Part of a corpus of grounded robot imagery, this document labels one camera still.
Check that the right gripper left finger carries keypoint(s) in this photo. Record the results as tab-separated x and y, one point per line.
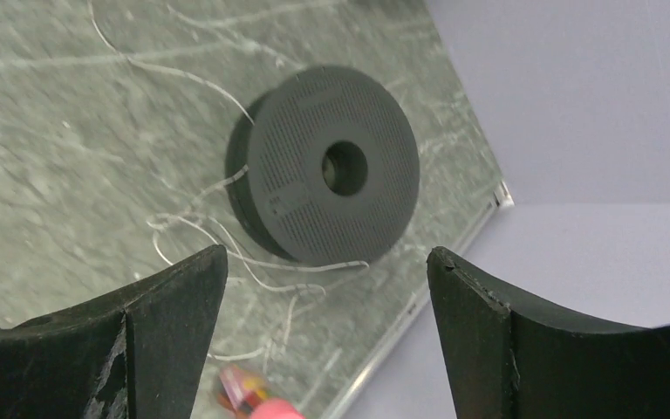
136	352

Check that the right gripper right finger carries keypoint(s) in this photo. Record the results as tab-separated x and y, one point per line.
512	354

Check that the black cable spool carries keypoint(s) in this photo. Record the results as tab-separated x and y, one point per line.
330	168

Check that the pink-capped bottle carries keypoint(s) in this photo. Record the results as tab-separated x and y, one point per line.
248	395

